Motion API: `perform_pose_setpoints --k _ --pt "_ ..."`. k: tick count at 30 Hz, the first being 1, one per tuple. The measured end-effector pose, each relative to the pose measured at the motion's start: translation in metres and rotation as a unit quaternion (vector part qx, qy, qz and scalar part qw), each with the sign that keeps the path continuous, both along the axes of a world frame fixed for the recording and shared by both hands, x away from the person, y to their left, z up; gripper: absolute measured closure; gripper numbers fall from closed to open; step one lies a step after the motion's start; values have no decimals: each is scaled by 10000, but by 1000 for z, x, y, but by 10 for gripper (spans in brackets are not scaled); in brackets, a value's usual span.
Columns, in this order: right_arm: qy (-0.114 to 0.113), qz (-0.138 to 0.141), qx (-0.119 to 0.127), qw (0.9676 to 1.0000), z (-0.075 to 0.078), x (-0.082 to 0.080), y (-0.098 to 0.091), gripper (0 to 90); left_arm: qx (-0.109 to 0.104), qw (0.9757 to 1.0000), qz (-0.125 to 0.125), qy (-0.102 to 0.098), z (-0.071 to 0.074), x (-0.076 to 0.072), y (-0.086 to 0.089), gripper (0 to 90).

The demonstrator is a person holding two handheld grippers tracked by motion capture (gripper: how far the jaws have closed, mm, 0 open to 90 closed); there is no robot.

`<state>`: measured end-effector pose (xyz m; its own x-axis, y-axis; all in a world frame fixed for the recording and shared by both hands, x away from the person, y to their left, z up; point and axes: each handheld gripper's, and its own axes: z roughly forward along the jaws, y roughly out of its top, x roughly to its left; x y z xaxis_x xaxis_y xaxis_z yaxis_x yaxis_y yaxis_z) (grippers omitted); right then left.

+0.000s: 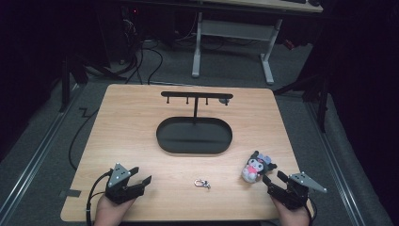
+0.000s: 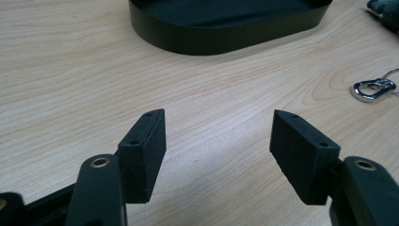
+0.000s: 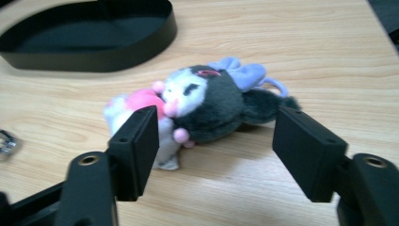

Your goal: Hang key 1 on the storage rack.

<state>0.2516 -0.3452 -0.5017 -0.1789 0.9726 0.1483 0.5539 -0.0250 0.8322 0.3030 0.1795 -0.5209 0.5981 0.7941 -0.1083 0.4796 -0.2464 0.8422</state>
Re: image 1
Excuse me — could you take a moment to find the person's left hand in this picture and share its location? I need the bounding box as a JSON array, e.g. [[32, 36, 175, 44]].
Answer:
[[93, 195, 136, 226]]

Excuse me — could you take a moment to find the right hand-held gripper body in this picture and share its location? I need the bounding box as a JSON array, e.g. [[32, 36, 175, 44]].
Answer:
[[267, 171, 327, 211]]

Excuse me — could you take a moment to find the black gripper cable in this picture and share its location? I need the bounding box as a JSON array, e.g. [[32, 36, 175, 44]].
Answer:
[[86, 169, 113, 226], [304, 197, 318, 226]]

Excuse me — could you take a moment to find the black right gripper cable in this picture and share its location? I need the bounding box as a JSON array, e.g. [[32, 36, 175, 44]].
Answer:
[[304, 197, 318, 226]]

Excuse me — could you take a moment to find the bundle of black cables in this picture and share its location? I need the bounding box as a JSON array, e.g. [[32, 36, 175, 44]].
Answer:
[[119, 39, 165, 86]]

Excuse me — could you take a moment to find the thin black floor cable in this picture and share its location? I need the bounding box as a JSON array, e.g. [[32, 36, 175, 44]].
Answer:
[[68, 107, 100, 171]]

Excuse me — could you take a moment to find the black metal stand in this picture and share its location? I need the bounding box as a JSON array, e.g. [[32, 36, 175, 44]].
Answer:
[[58, 53, 127, 114], [272, 72, 331, 134]]

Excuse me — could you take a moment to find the person's right hand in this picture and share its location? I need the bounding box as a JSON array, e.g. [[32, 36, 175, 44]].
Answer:
[[271, 197, 312, 226]]

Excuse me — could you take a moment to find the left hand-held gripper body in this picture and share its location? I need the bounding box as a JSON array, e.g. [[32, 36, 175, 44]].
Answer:
[[104, 162, 147, 205]]

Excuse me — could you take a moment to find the grey metal frame desk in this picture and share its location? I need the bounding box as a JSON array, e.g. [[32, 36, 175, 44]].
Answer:
[[191, 0, 324, 86]]

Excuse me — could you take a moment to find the silver metal clasp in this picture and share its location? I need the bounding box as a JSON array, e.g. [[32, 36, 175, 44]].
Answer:
[[193, 178, 212, 190]]

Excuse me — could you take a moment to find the metal floor rail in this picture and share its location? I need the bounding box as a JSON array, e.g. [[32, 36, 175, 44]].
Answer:
[[0, 84, 83, 220], [304, 101, 367, 226]]

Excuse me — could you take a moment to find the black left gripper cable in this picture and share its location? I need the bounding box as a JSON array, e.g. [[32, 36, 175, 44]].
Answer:
[[86, 169, 113, 226]]

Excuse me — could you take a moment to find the black hook stand with tray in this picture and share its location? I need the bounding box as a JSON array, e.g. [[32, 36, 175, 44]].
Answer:
[[155, 90, 234, 155]]

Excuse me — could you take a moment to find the grey tape strip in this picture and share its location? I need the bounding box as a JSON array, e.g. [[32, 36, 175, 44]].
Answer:
[[58, 188, 82, 199]]

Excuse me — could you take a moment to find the black and pink plush toy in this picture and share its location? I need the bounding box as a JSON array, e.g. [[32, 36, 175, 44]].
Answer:
[[241, 150, 279, 185]]

